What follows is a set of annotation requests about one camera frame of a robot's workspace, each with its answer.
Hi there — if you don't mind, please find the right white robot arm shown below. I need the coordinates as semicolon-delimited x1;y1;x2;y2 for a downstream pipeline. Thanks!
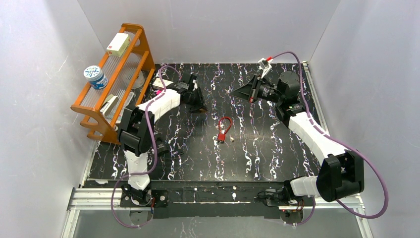
231;71;365;202

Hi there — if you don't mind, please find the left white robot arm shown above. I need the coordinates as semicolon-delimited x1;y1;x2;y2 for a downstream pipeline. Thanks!
117;74;207;206

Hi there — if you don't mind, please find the black padlock key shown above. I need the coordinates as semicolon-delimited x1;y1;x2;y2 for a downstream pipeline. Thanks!
176;142;184;155

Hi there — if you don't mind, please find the small white cardboard box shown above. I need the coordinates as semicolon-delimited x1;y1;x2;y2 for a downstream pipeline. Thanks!
152;78;173;90

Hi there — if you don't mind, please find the clear glass bowl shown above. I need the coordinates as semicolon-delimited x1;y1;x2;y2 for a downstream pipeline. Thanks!
132;71;145;89

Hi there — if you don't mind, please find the black padlock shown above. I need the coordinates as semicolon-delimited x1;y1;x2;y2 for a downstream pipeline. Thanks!
156;139;169;156

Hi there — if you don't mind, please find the orange wooden shelf rack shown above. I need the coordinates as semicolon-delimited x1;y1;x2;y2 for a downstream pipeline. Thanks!
70;23;156;144

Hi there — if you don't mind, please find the white stapler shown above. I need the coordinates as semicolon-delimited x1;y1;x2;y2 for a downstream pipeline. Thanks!
100;94;119;117

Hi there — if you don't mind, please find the white green box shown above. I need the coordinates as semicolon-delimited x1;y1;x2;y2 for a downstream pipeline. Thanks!
106;33;131;57

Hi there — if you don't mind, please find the blue white round jar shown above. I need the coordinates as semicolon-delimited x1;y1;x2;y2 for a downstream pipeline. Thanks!
83;65;108;90

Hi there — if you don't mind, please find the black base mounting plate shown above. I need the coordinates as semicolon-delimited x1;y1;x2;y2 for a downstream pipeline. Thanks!
120;186;314;220

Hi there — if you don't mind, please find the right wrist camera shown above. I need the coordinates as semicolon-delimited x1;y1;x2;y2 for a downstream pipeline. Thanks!
258;57;273;78

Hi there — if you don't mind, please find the red cable padlock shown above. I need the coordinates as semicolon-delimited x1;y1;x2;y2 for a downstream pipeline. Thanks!
216;117;232;143

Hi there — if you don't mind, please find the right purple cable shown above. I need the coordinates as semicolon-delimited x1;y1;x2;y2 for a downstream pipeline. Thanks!
270;51;390;227

